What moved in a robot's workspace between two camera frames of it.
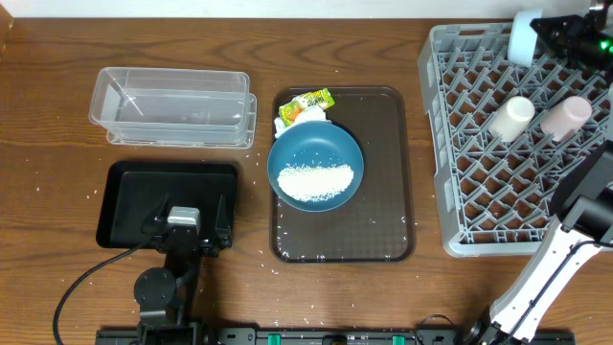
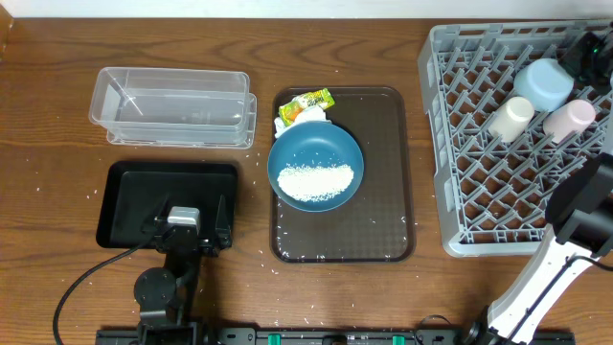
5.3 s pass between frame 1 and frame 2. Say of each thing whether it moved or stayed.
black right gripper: moved
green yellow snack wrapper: stayed
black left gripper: stayed
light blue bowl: moved
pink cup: stayed
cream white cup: stayed
